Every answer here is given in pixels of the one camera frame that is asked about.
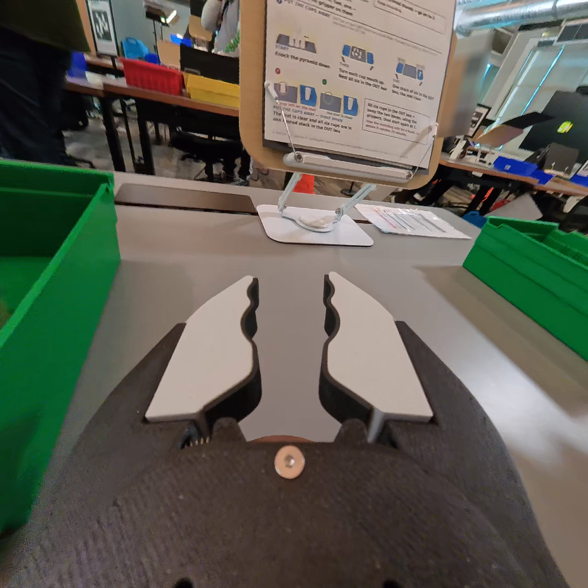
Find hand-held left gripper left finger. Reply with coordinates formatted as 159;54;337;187
145;276;262;437

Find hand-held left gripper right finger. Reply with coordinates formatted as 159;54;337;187
318;272;435;443

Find green plastic bin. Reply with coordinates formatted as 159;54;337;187
463;216;588;361
0;158;121;536

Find grey desk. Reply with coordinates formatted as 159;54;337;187
32;171;588;588

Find laminated paper card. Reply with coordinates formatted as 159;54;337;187
355;203;473;239

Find grey folded board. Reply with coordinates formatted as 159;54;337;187
498;193;543;221

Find black office chair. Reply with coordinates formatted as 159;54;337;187
172;129;244;182

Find wooden table with bins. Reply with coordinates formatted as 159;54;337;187
439;154;588;198

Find plain wooden board stand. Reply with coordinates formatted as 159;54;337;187
475;112;552;148

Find yellow plastic bin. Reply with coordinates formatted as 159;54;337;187
184;73;240;108

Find wooden table black legs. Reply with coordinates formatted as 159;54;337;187
64;76;242;173

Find red plastic bin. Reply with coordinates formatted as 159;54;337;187
120;57;184;96

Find black monitor screen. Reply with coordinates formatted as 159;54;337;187
519;90;588;154

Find printed instruction sheet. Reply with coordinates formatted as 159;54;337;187
264;0;456;168

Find black white marker sign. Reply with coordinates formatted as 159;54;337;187
87;0;118;57

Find silver ventilation duct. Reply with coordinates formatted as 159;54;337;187
455;0;588;37

